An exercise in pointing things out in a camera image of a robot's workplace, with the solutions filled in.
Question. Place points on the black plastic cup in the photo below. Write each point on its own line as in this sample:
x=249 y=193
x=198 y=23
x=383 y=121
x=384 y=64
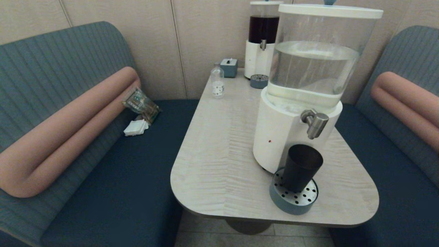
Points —
x=300 y=168

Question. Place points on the silver water dispenser tap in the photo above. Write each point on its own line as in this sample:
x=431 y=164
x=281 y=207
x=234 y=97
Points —
x=317 y=123

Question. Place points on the small clear plastic bottle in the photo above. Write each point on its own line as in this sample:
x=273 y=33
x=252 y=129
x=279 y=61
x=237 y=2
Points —
x=217 y=85

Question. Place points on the blue tissue box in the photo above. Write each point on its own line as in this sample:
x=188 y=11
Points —
x=229 y=68

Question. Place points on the small blue drip tray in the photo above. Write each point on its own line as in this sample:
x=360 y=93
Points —
x=259 y=82

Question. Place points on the large clear water dispenser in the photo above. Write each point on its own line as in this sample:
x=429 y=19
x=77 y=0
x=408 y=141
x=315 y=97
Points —
x=284 y=130

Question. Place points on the small dark drink dispenser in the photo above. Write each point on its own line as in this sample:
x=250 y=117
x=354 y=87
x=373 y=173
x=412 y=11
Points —
x=257 y=58

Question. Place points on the clear snack bag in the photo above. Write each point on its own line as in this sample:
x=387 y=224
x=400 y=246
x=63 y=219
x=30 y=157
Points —
x=140 y=104

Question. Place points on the white paper napkins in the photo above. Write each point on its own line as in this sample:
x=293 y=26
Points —
x=135 y=128

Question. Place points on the small silver dispenser tap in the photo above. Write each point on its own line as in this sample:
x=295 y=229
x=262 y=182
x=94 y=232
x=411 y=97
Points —
x=263 y=44

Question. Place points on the large blue perforated drip tray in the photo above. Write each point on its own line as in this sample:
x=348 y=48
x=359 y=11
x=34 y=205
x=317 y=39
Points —
x=291 y=206

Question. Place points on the teal bench with snack bag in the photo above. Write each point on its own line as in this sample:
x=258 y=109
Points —
x=103 y=188

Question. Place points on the long pink bolster cushion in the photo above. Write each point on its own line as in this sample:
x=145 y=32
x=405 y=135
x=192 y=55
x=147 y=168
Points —
x=68 y=130

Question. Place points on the blue dispenser lid knob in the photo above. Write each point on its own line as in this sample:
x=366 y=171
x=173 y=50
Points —
x=330 y=2

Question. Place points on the teal empty bench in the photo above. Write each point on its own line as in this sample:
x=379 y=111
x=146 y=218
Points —
x=394 y=192

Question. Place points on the short pink bolster cushion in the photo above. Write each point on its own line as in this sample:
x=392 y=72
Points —
x=408 y=103

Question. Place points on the round table pedestal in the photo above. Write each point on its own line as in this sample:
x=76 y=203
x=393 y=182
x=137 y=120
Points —
x=248 y=226

